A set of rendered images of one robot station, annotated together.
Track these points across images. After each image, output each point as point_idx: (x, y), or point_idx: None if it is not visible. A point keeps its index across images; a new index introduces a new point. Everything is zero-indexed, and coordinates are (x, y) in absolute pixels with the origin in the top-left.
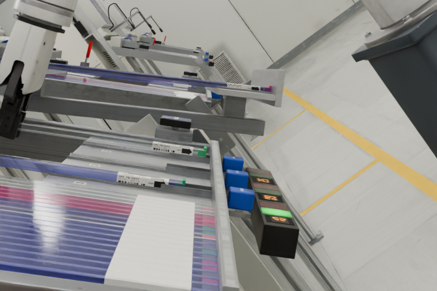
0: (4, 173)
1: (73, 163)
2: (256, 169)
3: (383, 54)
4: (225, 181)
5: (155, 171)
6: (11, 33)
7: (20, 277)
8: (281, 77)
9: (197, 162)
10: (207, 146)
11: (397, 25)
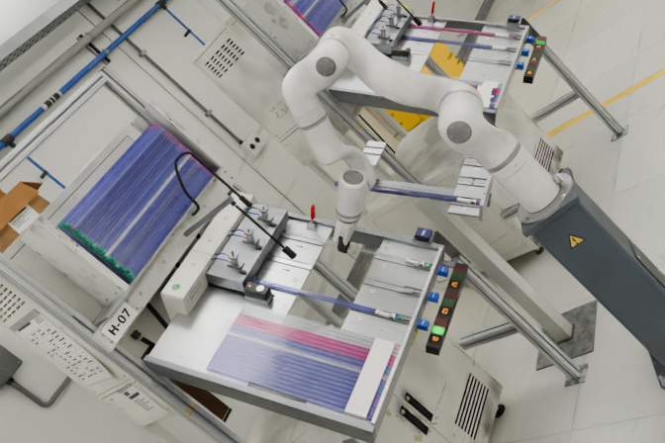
0: None
1: (363, 291)
2: (460, 264)
3: None
4: (427, 299)
5: (398, 292)
6: (335, 225)
7: (323, 412)
8: (481, 209)
9: (425, 272)
10: (437, 248)
11: (526, 216)
